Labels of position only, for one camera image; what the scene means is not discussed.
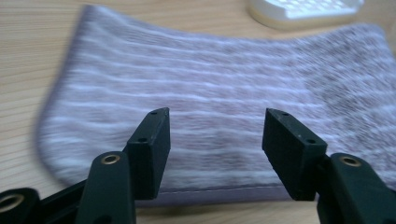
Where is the white plastic basket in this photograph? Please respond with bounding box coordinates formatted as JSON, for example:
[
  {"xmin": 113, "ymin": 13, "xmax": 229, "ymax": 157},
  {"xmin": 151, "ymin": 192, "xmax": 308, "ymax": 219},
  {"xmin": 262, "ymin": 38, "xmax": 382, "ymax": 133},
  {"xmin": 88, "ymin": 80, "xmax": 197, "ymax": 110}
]
[{"xmin": 247, "ymin": 0, "xmax": 366, "ymax": 32}]

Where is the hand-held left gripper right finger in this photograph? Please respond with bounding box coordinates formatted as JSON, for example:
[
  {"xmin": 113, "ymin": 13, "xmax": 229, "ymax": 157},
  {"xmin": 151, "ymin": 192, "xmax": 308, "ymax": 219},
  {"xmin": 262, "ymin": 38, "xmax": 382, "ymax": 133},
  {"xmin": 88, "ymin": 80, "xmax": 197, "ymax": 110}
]
[{"xmin": 262, "ymin": 107, "xmax": 396, "ymax": 224}]

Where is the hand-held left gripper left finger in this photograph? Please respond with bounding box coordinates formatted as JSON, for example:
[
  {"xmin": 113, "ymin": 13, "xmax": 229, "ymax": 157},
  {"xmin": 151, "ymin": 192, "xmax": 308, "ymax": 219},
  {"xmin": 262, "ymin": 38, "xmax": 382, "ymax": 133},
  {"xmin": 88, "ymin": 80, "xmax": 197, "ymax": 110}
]
[{"xmin": 75, "ymin": 106, "xmax": 172, "ymax": 224}]

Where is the grey striped towel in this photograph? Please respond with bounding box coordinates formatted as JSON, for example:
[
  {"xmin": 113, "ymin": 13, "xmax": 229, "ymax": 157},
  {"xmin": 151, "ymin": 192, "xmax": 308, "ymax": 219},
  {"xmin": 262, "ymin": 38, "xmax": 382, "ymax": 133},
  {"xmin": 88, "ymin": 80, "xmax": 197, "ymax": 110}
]
[{"xmin": 35, "ymin": 4, "xmax": 396, "ymax": 207}]

